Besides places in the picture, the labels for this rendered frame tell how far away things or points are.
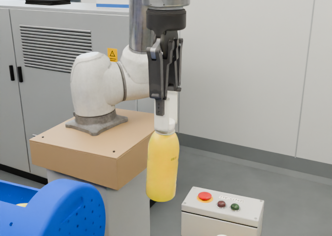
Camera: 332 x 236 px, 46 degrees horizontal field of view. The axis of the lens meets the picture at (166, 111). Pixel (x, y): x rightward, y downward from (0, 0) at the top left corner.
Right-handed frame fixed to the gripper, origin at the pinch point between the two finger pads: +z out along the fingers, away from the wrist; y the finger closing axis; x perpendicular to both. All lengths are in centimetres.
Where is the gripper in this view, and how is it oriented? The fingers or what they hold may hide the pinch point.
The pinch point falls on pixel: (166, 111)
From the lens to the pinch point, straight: 79.1
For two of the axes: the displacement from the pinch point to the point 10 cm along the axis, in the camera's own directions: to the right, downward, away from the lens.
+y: -3.7, 3.1, -8.8
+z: 0.0, 9.4, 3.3
